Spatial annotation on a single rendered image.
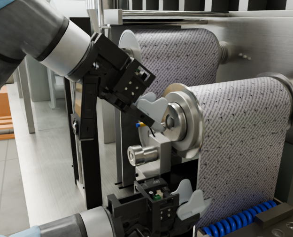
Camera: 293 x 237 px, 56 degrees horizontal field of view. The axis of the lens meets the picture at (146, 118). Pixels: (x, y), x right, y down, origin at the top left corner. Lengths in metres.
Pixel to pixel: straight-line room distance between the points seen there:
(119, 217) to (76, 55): 0.26
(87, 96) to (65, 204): 0.53
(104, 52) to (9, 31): 0.13
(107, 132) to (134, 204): 0.81
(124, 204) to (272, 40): 0.55
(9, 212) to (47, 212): 1.63
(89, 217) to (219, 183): 0.27
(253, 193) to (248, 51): 0.39
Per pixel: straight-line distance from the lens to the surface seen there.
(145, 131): 0.67
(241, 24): 0.86
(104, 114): 1.21
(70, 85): 0.83
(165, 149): 0.56
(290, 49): 0.75
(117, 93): 0.44
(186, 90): 0.50
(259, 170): 0.66
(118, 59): 0.45
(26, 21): 0.39
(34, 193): 0.99
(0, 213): 2.54
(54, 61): 0.41
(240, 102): 0.55
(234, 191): 0.63
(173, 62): 0.71
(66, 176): 1.05
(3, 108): 4.24
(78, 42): 0.41
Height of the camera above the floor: 1.44
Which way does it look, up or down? 20 degrees down
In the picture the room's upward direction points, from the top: straight up
